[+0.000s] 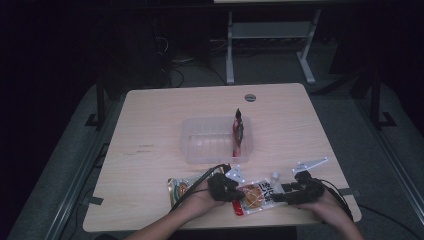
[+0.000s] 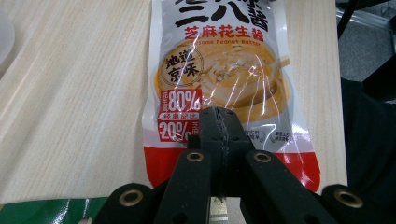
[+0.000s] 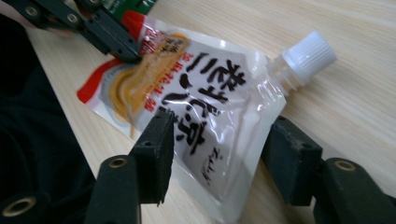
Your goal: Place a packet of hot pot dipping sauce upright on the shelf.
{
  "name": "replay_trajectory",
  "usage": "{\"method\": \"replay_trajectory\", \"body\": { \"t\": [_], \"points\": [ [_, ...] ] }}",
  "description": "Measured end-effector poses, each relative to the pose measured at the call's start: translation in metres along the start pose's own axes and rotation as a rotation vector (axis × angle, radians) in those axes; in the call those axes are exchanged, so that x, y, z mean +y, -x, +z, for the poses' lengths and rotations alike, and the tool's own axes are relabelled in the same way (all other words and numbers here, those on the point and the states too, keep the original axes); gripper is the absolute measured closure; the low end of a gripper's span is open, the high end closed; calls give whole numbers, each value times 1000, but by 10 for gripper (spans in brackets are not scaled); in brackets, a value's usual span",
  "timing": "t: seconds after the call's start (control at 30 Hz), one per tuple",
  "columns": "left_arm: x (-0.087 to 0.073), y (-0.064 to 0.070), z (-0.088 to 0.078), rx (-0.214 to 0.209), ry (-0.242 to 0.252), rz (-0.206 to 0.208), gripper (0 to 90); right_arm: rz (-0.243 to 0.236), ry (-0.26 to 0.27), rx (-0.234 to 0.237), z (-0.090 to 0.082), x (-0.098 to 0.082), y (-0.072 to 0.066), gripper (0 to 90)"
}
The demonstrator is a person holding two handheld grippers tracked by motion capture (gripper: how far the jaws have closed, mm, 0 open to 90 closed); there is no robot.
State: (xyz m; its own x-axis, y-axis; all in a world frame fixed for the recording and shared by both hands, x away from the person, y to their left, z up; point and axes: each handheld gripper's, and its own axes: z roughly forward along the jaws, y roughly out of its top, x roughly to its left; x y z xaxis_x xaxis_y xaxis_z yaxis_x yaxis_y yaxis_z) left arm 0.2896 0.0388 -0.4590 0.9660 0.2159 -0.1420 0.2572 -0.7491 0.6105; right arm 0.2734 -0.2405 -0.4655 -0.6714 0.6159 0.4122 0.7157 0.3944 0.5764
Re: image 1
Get black floor cables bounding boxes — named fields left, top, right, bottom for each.
left=154, top=31, right=228, bottom=88

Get white metal desk frame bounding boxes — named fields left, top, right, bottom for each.
left=213, top=0, right=323, bottom=85

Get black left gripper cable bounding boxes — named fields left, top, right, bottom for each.
left=169, top=163, right=232, bottom=213

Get black floor cable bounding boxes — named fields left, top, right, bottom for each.
left=358, top=203, right=424, bottom=240

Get black metal stand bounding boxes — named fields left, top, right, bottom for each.
left=364, top=64, right=398, bottom=130

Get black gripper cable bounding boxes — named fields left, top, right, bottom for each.
left=169, top=163, right=232, bottom=213
left=318, top=178, right=355, bottom=222

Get clear spouted sauce pouch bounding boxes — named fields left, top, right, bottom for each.
left=232, top=171, right=285, bottom=217

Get red snack packet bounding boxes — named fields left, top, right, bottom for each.
left=231, top=107, right=245, bottom=158

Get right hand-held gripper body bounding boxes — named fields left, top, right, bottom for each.
left=282, top=156, right=330, bottom=206

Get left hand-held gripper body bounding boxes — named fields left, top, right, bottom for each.
left=207, top=163, right=247, bottom=203

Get clear plastic container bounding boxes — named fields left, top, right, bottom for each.
left=180, top=115, right=254, bottom=165

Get person's left hand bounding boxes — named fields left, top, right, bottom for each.
left=184, top=179, right=228, bottom=218

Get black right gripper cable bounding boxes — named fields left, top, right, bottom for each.
left=318, top=178, right=355, bottom=222

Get green snack packet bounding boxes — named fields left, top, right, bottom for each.
left=167, top=165, right=232, bottom=208

